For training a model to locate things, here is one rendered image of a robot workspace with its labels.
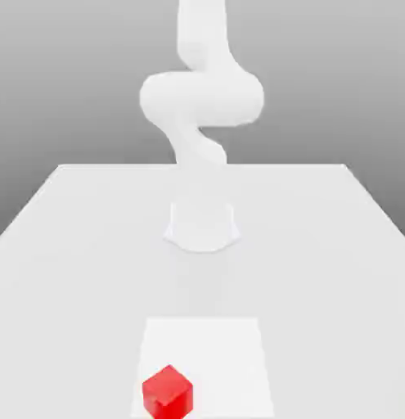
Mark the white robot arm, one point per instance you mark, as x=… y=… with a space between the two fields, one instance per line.
x=202 y=98

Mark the small red cube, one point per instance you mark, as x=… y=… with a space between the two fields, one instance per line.
x=167 y=392

